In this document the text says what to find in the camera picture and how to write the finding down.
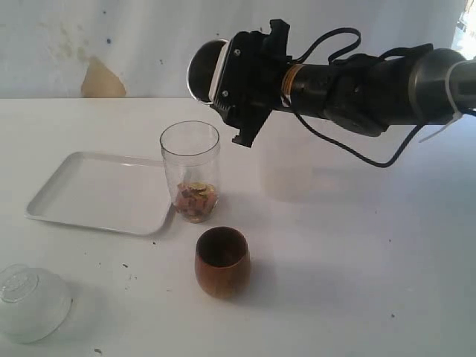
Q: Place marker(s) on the stainless steel cup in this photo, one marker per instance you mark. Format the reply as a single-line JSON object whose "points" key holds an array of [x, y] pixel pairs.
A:
{"points": [[201, 69]]}

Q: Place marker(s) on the clear plastic tumbler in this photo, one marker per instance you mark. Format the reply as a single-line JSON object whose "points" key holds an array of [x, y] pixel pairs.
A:
{"points": [[190, 151]]}

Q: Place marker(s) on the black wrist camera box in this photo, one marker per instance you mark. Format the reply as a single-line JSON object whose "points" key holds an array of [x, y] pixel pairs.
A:
{"points": [[234, 74]]}

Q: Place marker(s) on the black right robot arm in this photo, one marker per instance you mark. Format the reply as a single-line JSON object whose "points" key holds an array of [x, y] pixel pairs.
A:
{"points": [[361, 93]]}

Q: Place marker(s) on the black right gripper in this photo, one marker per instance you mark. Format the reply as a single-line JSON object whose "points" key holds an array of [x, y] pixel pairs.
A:
{"points": [[266, 84]]}

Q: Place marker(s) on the clear dome lid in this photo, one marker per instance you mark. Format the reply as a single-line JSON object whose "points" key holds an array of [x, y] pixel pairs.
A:
{"points": [[34, 302]]}

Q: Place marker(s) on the white zip tie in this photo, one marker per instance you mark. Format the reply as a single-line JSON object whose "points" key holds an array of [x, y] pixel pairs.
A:
{"points": [[444, 94]]}

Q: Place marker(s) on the brown chunks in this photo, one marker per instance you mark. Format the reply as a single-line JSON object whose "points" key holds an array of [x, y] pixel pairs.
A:
{"points": [[195, 201]]}

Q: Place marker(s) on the brown wooden cup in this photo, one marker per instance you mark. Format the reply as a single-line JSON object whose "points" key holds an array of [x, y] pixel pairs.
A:
{"points": [[222, 262]]}

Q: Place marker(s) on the white rectangular plastic tray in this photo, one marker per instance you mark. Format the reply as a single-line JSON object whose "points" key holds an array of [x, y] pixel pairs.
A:
{"points": [[116, 193]]}

